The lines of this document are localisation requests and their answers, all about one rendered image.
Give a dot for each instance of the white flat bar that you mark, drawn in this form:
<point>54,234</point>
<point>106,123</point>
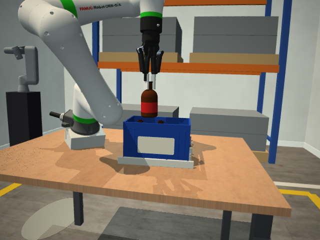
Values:
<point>185,164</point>

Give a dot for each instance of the brown bottle with red label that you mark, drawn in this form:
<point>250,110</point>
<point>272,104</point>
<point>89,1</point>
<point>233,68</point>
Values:
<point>149,102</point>

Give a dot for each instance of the blue plastic crate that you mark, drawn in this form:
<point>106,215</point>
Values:
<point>169,140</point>

